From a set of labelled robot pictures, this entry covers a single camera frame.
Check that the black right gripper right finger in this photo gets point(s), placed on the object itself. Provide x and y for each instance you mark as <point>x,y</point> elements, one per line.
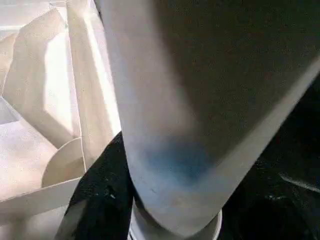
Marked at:
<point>262,212</point>

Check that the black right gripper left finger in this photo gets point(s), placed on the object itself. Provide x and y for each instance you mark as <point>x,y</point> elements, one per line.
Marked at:
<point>100,195</point>

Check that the white plastic table top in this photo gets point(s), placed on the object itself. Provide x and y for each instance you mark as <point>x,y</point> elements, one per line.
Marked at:
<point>50,100</point>

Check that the white plastic table leg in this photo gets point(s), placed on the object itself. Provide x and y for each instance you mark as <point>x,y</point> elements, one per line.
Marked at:
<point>200,100</point>

